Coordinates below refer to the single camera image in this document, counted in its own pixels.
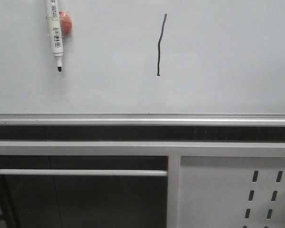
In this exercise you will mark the red round magnet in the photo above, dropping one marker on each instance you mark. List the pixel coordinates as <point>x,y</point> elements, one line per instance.
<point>65,22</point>

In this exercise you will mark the white black-tip whiteboard marker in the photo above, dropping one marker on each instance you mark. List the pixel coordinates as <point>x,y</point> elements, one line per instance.
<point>54,31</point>

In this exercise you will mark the white perforated pegboard panel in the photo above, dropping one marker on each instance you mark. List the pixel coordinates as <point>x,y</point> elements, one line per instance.
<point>231,192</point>

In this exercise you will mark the white horizontal stand rod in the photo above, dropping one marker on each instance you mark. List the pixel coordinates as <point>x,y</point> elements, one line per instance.
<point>43,172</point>

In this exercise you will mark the white metal stand frame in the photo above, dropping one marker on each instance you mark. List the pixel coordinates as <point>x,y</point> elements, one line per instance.
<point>173,150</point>

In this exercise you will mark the white whiteboard with aluminium frame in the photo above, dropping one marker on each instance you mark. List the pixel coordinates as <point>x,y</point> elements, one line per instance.
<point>145,62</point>

